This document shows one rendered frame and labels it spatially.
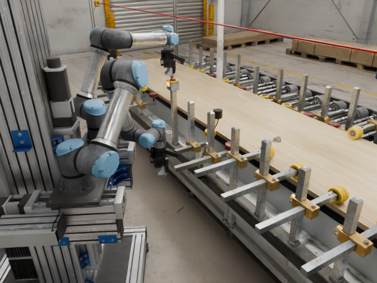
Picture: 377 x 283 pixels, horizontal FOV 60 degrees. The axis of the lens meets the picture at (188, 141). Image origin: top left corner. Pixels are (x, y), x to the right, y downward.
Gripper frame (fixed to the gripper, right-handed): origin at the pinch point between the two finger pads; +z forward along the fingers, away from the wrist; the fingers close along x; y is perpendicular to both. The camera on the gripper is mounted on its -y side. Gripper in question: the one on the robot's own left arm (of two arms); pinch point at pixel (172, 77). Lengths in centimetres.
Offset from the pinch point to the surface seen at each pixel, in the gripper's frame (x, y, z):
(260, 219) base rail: 104, 2, 54
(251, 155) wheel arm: 82, -8, 28
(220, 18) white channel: -80, -95, -26
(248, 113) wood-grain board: 18, -58, 34
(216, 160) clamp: 60, 2, 39
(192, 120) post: 27.8, 0.3, 23.5
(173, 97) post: 1.8, 1.3, 14.3
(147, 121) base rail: -55, 1, 54
